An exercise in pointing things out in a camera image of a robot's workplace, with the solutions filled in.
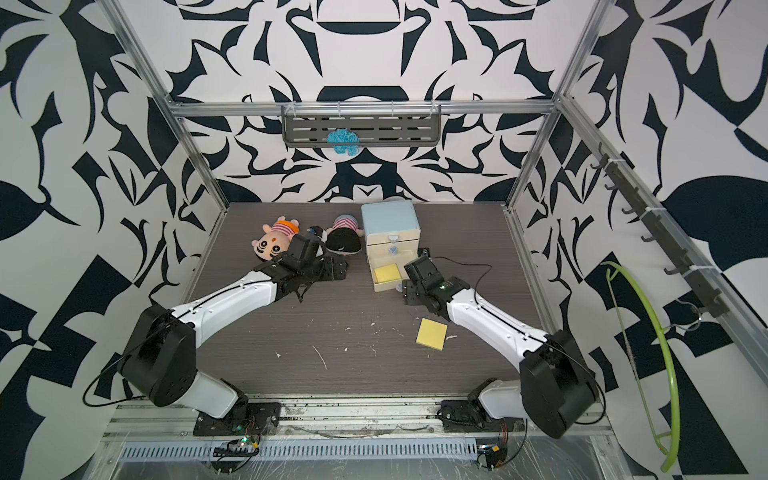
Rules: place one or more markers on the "white cable duct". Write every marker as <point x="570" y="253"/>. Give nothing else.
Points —
<point x="310" y="450"/>

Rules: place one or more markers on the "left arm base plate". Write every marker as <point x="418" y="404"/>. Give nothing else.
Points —
<point x="249" y="419"/>

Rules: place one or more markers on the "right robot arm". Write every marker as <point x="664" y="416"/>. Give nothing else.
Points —
<point x="555" y="388"/>

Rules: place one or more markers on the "grey metal wall shelf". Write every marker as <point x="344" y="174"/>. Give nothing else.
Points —
<point x="388" y="125"/>

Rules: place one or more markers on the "yellow sticky note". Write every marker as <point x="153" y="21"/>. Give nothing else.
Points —
<point x="432" y="334"/>
<point x="387" y="273"/>

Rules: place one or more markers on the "left electronics board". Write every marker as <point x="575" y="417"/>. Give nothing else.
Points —
<point x="236" y="450"/>

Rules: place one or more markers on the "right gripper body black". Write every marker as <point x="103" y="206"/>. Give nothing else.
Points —
<point x="413" y="295"/>

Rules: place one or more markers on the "plush doll face up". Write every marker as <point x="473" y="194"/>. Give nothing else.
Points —
<point x="276" y="238"/>

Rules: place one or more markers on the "teal yarn ball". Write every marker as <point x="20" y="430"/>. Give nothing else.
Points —
<point x="344" y="141"/>

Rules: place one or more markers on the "black hook rail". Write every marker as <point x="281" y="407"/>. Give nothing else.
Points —
<point x="665" y="232"/>

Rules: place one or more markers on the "plush doll black hair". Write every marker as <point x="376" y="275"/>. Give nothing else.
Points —
<point x="344" y="236"/>

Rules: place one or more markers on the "electronics board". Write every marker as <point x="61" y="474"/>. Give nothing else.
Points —
<point x="492" y="457"/>
<point x="236" y="450"/>

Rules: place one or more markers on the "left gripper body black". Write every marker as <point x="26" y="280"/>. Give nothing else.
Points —
<point x="326" y="271"/>

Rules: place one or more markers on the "light blue drawer box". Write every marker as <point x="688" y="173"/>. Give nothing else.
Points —
<point x="392" y="235"/>

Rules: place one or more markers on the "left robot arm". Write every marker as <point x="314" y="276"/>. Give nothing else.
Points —
<point x="160" y="357"/>

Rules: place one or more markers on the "right electronics board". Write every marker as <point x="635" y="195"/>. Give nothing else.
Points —
<point x="492" y="457"/>

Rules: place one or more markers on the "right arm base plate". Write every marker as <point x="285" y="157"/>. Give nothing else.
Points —
<point x="467" y="416"/>

